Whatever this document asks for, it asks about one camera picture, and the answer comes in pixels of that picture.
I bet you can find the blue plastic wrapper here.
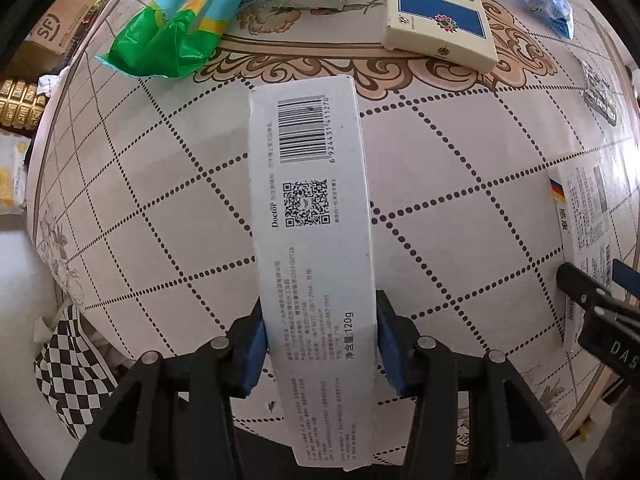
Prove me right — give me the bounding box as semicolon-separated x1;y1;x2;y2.
492;0;575;41

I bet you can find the black and white checkered cloth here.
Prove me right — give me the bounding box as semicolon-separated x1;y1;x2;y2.
34;305;131;443

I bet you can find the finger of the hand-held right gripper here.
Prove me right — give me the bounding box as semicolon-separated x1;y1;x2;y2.
612;259;640;306
556;262;613;311

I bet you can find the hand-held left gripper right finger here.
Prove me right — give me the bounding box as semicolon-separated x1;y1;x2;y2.
376;290;583;480

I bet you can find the cream and blue medicine box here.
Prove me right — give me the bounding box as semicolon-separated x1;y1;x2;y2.
382;0;499;72

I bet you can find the white box with flag print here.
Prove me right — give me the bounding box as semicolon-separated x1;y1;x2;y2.
547;164;617;353

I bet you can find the dark blister pack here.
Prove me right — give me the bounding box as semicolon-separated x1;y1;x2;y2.
580;57;619;126

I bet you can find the gold bottle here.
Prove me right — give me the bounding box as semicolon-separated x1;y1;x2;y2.
0;78;48;136

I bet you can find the yellow snack bag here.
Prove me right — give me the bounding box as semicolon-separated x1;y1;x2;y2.
0;132;31;216

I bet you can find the brown cardboard box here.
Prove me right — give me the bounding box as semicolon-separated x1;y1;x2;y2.
22;0;121;61

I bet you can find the green and blue plastic bag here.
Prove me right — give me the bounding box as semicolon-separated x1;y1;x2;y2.
95;0;281;79

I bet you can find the floral patterned tablecloth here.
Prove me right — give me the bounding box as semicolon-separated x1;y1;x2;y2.
25;0;640;461

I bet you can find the white toothpaste box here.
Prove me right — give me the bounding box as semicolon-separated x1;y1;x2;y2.
248;75;378;473

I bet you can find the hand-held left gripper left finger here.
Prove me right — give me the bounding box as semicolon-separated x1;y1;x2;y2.
62;300;268;480

